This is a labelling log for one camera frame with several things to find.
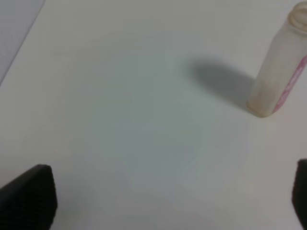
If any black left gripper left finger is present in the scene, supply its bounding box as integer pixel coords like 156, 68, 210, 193
0, 164, 58, 230

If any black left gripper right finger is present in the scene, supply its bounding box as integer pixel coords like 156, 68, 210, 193
292, 159, 307, 230

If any clear plastic drink bottle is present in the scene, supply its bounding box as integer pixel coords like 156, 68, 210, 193
247, 1, 307, 117

